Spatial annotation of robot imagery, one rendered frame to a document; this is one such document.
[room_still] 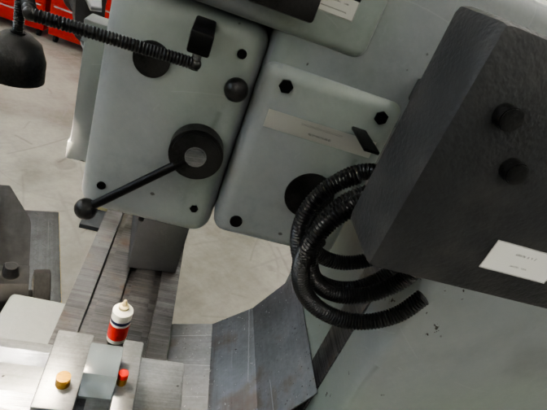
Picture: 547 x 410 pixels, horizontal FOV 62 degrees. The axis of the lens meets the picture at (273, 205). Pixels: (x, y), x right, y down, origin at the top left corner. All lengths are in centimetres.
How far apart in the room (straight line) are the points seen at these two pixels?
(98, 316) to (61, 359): 24
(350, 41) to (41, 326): 89
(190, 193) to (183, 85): 15
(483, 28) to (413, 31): 25
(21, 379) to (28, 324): 29
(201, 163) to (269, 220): 14
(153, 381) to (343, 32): 66
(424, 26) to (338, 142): 17
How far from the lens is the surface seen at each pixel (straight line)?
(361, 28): 57
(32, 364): 91
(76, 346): 88
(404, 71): 61
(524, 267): 46
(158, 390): 90
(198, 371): 110
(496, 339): 76
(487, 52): 35
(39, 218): 220
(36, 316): 118
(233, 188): 63
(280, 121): 59
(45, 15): 52
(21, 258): 175
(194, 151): 59
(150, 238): 115
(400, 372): 76
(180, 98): 60
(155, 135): 63
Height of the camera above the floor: 172
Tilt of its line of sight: 29 degrees down
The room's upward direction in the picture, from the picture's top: 22 degrees clockwise
